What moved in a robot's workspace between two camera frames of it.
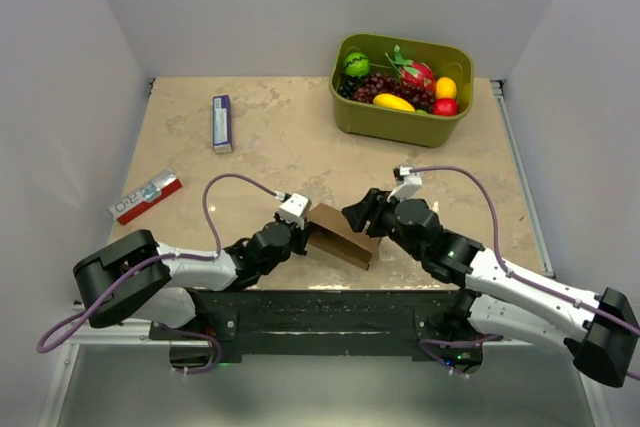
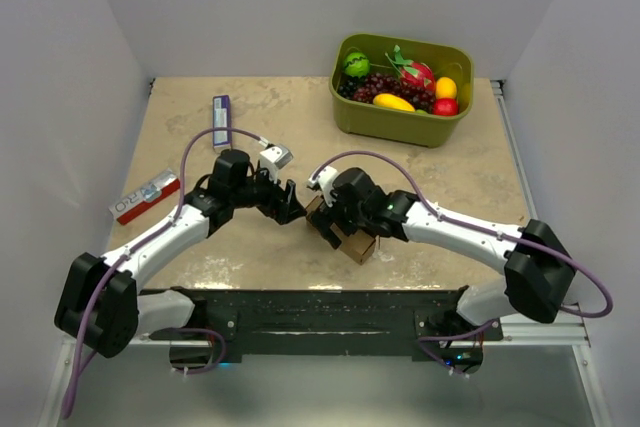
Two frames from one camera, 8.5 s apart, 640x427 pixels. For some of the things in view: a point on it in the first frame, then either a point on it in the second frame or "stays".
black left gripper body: (298, 235) to (261, 193)
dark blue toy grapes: (347, 85) stays
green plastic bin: (359, 118) stays
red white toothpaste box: (134, 204) stays
